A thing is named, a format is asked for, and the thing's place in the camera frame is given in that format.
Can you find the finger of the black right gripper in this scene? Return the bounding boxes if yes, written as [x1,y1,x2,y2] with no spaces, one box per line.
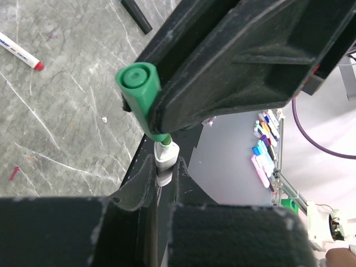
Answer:
[138,1,355,134]

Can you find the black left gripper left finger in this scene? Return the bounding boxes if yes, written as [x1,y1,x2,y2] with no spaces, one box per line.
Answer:
[1,155,156,266]

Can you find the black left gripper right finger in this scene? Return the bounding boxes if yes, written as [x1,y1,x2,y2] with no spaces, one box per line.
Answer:
[167,159,317,266]

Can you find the green pen cap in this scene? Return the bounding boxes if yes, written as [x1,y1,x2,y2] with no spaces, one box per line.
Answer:
[115,62,170,143]

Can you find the white marker with green tip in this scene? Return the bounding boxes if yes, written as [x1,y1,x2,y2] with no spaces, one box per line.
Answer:
[154,135,180,187]

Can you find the white marker with red tip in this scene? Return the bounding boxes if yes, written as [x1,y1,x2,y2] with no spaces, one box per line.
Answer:
[0,32,44,72]

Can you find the coloured markers in background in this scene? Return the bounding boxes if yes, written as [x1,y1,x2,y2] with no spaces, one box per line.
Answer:
[250,110,280,196]

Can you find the person's hand in background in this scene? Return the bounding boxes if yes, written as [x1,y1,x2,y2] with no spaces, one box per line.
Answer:
[325,248,356,267]

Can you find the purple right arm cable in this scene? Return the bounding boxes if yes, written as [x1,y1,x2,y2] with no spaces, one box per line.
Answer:
[291,44,356,161]

